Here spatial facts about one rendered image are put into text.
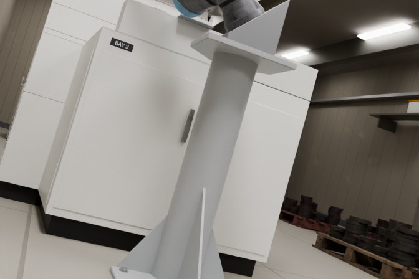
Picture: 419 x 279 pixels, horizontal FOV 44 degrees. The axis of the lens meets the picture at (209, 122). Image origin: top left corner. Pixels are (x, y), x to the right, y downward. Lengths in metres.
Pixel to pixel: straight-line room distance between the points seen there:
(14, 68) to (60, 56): 9.79
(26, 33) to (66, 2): 9.83
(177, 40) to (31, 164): 0.99
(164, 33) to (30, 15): 10.55
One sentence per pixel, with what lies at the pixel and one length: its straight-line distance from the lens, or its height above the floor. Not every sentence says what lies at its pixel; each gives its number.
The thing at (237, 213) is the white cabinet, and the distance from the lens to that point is 2.23.
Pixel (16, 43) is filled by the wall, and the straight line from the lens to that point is 12.49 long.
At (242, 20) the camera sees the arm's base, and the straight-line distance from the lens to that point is 1.79.
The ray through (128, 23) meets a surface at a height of 0.86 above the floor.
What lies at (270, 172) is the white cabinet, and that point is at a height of 0.46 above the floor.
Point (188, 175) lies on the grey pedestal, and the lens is 1.72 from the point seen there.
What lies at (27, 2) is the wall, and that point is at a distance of 12.64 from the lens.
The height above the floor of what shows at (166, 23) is 0.92.
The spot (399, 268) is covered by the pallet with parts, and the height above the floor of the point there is 0.11.
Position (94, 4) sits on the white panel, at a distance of 2.71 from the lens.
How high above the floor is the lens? 0.41
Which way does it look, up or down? 5 degrees up
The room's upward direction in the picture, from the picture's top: 16 degrees clockwise
